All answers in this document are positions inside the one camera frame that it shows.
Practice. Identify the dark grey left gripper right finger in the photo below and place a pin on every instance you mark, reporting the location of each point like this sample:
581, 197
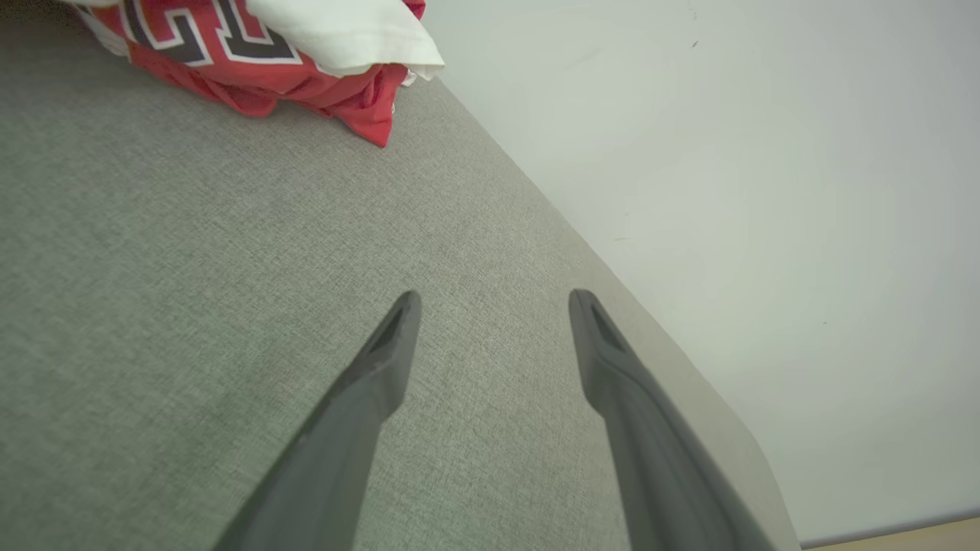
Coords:
658, 459

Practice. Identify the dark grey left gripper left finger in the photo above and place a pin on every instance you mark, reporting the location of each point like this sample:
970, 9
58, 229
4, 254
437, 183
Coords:
337, 451

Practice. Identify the red Bulls 23 jersey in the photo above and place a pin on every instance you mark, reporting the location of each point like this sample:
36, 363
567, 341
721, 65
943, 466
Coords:
253, 46

